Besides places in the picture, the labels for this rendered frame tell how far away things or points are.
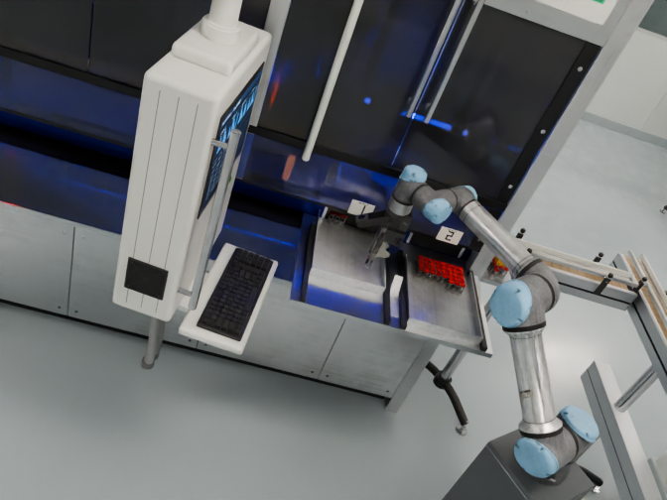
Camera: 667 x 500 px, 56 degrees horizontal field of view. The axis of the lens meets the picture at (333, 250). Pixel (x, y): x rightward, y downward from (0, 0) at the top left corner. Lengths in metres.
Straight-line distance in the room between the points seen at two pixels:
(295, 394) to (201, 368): 0.43
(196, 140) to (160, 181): 0.16
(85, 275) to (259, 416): 0.92
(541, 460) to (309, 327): 1.18
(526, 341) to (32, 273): 1.91
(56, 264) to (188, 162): 1.24
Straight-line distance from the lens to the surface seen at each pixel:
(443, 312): 2.21
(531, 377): 1.79
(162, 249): 1.75
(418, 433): 3.02
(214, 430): 2.70
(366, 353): 2.73
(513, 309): 1.72
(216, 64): 1.57
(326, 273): 2.09
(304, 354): 2.76
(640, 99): 7.65
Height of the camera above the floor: 2.22
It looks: 37 degrees down
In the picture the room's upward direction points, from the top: 22 degrees clockwise
